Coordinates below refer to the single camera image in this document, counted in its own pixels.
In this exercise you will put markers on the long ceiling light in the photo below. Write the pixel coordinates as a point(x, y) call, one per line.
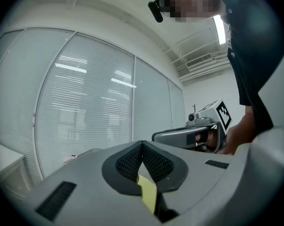
point(220, 29)

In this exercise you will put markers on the black head-worn camera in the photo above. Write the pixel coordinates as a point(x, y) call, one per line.
point(157, 8)

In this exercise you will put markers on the glass partition with blinds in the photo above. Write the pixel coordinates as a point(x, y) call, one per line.
point(85, 98)

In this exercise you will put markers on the white ceiling air vent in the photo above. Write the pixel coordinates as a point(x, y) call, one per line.
point(199, 60)

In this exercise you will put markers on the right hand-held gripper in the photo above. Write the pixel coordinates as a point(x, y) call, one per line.
point(224, 116)

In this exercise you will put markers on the white rectangular table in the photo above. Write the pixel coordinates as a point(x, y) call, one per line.
point(5, 160)

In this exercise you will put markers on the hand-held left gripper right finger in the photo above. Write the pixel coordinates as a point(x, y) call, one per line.
point(198, 173)

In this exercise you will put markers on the person's right forearm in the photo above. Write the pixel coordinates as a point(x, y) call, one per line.
point(243, 131)

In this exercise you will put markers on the person's head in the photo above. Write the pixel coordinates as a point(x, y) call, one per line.
point(191, 3)

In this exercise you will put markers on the person's black shirt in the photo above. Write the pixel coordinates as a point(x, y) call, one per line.
point(252, 55)

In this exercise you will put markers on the round yellow-green table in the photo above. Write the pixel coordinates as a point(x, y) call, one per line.
point(147, 194)

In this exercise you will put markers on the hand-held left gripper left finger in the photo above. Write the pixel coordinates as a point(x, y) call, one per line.
point(85, 185)

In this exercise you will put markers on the person's right hand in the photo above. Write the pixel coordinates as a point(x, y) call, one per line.
point(211, 138)

